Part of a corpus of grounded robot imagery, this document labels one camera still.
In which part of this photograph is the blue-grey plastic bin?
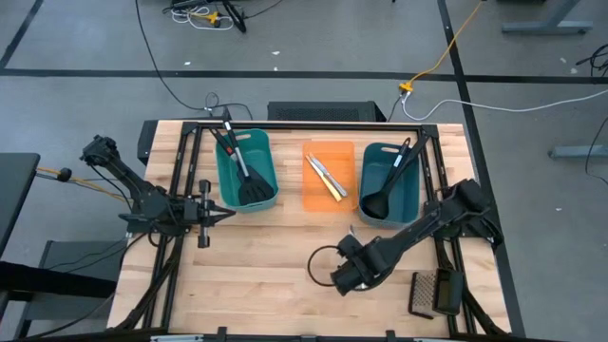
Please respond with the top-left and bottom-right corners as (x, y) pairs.
(358, 142), (422, 229)

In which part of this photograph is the black aluminium table frame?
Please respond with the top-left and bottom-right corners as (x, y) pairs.
(106, 119), (512, 339)

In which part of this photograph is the black side table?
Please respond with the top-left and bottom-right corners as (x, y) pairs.
(0, 152), (42, 257)

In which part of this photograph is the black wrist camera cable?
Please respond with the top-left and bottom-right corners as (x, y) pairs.
(307, 244), (343, 288)

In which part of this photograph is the grey desk leg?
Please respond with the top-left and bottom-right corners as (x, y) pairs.
(501, 0), (595, 35)
(548, 144), (608, 161)

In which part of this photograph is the black plastic ladle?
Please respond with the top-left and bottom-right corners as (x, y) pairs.
(361, 136), (412, 220)

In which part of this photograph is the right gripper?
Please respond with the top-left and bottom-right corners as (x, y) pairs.
(331, 235), (389, 296)

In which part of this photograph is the black computer case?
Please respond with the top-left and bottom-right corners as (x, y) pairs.
(267, 100), (387, 124)

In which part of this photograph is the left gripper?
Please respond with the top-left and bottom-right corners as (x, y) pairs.
(182, 179), (238, 249)

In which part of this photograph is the black slotted spatula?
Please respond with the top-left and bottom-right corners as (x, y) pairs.
(221, 119), (276, 207)

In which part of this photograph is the cream-handled knife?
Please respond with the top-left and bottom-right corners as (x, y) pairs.
(304, 154), (344, 203)

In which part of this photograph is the tangled cable bundle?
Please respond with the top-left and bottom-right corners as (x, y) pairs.
(161, 0), (286, 34)

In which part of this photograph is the green-teal plastic bin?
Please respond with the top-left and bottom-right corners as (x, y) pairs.
(215, 127), (280, 214)

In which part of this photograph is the black floor cable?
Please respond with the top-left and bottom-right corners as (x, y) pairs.
(134, 0), (256, 123)

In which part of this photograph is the yellow extension cable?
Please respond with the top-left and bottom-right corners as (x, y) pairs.
(398, 0), (485, 94)

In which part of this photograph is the white floor cable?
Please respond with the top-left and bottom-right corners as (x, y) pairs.
(401, 88), (608, 123)

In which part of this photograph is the black spatula with red accent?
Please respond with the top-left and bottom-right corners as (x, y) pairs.
(208, 127), (238, 165)

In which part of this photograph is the black plastic serving spoon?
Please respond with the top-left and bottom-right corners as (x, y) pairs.
(389, 134), (431, 191)

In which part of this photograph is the orange plastic tray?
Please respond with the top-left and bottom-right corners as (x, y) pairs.
(302, 140), (358, 214)

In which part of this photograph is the metal box grater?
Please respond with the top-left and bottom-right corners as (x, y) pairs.
(407, 267), (466, 320)

